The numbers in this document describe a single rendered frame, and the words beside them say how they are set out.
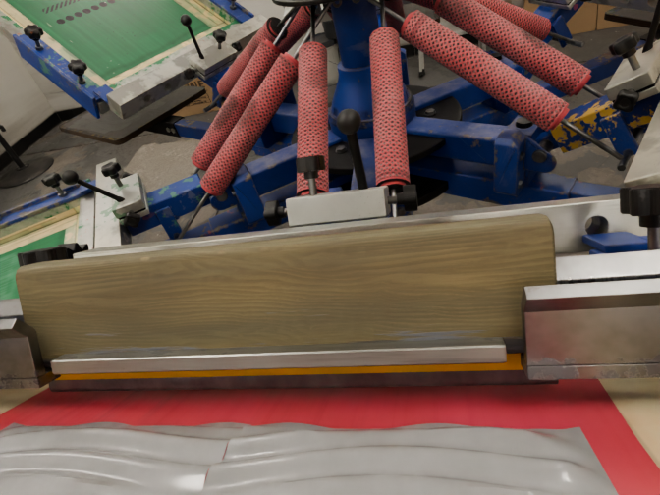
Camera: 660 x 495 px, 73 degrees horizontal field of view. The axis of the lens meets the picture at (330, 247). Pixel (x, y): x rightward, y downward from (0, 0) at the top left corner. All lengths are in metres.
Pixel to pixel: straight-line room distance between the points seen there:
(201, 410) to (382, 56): 0.60
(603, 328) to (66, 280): 0.33
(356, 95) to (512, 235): 0.75
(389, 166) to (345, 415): 0.44
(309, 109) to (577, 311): 0.57
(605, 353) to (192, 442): 0.22
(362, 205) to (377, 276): 0.29
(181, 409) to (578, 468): 0.24
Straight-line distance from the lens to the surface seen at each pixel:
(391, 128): 0.69
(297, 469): 0.24
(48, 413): 0.40
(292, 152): 1.00
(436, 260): 0.26
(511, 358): 0.29
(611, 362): 0.27
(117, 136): 1.70
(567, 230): 0.51
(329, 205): 0.55
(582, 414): 0.29
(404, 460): 0.24
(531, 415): 0.28
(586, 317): 0.26
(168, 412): 0.34
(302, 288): 0.27
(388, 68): 0.76
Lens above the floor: 1.47
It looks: 40 degrees down
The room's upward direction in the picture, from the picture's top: 17 degrees counter-clockwise
